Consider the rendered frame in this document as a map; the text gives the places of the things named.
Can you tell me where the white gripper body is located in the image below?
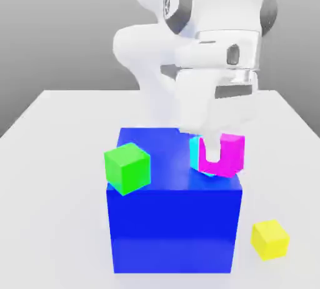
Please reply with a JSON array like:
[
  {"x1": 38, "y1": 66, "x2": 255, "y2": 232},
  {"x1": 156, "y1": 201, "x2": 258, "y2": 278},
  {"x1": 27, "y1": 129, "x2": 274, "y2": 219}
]
[{"x1": 174, "y1": 69, "x2": 259, "y2": 136}]

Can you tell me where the small magenta cube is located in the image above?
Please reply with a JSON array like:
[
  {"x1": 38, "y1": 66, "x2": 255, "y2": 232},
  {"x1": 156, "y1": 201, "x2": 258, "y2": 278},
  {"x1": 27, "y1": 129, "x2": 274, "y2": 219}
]
[{"x1": 198, "y1": 133, "x2": 246, "y2": 179}]

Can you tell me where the small cyan cube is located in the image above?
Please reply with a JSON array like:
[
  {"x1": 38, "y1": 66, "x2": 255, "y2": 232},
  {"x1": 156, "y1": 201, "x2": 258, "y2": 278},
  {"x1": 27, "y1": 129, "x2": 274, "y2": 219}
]
[{"x1": 189, "y1": 134, "x2": 216, "y2": 178}]

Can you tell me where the small green cube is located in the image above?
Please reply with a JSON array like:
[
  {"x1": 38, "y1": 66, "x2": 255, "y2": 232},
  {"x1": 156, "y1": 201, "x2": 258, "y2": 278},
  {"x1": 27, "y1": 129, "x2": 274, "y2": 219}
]
[{"x1": 103, "y1": 142, "x2": 152, "y2": 197}]

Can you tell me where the small yellow cube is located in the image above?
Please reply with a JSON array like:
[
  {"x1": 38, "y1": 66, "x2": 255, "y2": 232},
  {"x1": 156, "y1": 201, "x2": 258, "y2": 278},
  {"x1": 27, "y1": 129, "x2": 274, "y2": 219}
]
[{"x1": 250, "y1": 219, "x2": 291, "y2": 262}]

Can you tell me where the large blue box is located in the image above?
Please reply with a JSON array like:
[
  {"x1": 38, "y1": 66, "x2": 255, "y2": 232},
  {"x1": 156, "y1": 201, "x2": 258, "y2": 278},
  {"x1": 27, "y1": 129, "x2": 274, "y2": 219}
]
[{"x1": 106, "y1": 127, "x2": 244, "y2": 275}]

